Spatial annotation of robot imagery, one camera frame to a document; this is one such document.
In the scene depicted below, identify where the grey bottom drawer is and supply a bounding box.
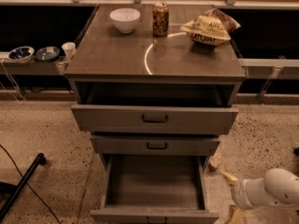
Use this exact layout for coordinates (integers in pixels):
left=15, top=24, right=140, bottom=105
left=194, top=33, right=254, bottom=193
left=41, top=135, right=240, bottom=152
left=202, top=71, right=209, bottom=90
left=91, top=155, right=219, bottom=224

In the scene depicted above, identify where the grey drawer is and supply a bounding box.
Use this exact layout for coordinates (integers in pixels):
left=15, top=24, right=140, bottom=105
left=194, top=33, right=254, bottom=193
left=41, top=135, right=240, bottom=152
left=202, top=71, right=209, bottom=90
left=71, top=105, right=238, bottom=135
left=91, top=135, right=220, bottom=156
left=91, top=155, right=219, bottom=224

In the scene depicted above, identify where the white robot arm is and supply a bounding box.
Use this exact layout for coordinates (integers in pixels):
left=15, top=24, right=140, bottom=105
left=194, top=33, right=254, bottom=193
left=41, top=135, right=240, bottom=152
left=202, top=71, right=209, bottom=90
left=221, top=168, right=299, bottom=224

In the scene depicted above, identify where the grey middle drawer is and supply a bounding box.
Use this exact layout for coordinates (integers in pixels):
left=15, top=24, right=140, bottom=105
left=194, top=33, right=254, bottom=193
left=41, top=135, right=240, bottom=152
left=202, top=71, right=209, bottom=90
left=91, top=135, right=220, bottom=156

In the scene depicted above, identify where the grey drawer cabinet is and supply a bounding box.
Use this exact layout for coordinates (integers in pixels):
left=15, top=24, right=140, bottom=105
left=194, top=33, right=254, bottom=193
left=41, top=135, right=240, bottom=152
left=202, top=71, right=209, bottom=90
left=64, top=3, right=248, bottom=173

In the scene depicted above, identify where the grey top drawer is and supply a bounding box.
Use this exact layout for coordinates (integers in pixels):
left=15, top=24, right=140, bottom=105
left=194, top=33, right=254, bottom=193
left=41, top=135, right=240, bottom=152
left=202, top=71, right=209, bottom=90
left=71, top=105, right=238, bottom=135

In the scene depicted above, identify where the tan caster wheel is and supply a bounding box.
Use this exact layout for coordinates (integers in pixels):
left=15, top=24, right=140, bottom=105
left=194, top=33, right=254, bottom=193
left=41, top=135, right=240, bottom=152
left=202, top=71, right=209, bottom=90
left=208, top=154, right=225, bottom=172

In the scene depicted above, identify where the yellow chip bag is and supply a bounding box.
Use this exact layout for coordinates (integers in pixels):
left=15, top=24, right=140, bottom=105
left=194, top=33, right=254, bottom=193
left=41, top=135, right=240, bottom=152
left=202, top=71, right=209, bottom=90
left=180, top=8, right=241, bottom=47

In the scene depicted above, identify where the black stand leg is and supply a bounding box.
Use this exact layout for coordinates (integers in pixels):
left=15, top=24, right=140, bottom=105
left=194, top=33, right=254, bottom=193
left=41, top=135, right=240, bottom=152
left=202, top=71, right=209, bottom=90
left=0, top=153, right=46, bottom=222

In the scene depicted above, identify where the brown drink can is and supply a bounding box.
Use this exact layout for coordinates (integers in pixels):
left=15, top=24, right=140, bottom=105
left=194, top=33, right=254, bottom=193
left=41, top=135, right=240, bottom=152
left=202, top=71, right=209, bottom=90
left=152, top=2, right=169, bottom=36

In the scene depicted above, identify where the white bowl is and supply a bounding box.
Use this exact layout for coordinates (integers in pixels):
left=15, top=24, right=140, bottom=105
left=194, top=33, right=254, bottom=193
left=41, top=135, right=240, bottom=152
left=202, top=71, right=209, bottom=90
left=109, top=8, right=140, bottom=34

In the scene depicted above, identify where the grey side shelf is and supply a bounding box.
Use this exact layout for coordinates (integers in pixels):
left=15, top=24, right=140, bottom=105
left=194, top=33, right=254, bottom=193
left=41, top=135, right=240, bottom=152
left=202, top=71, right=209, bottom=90
left=0, top=52, right=68, bottom=76

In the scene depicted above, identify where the white paper cup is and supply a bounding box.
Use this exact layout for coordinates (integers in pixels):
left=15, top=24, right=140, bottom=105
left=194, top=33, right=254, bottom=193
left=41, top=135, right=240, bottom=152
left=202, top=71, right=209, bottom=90
left=62, top=42, right=76, bottom=60

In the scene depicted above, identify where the dark blue-green bowl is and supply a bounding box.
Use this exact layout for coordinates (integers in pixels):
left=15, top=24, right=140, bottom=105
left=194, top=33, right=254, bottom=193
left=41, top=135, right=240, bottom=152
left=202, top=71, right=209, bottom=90
left=36, top=46, right=60, bottom=63

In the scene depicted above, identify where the blue patterned bowl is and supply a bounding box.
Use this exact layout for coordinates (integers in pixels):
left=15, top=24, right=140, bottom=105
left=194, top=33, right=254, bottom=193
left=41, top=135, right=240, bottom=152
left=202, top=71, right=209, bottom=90
left=8, top=46, right=35, bottom=63

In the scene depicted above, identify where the black floor cable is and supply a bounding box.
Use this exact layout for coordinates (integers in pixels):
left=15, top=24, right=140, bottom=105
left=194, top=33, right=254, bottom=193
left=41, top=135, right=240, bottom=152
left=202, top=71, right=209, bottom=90
left=0, top=144, right=63, bottom=224

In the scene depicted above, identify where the white cable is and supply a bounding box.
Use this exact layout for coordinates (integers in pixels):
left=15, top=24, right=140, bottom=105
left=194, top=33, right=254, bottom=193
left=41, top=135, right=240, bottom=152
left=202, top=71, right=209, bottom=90
left=0, top=59, right=26, bottom=103

